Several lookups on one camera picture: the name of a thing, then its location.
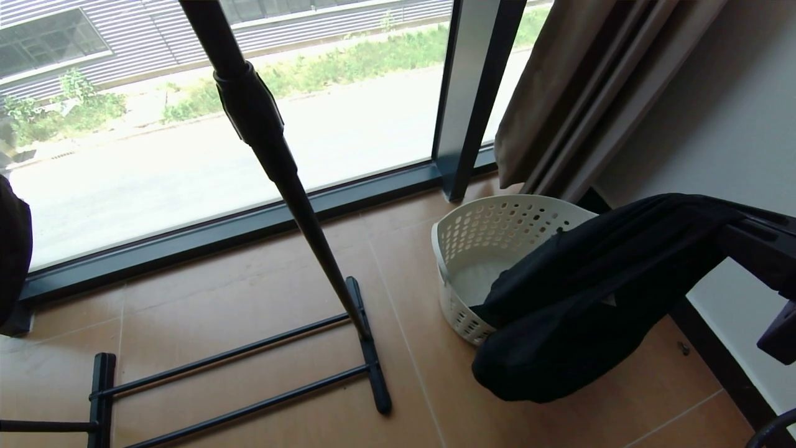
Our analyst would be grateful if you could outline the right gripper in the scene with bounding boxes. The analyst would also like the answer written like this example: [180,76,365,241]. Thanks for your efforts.
[715,212,796,299]

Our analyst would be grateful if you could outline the black garment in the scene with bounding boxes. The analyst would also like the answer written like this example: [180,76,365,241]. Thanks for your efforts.
[471,193,747,404]

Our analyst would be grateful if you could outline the black shorts with white cords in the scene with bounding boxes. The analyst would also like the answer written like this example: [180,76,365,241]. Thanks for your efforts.
[0,174,33,327]

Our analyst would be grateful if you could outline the white laundry basket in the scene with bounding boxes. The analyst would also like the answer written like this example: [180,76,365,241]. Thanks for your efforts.
[431,194,599,347]

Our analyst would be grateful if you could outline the black clothes rack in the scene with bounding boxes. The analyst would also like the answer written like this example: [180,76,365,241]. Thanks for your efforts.
[0,0,394,448]

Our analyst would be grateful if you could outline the brown curtain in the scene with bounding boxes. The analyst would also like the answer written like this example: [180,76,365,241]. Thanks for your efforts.
[494,0,728,203]

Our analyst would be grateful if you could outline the window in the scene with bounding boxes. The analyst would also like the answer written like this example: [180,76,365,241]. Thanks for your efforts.
[0,0,554,306]

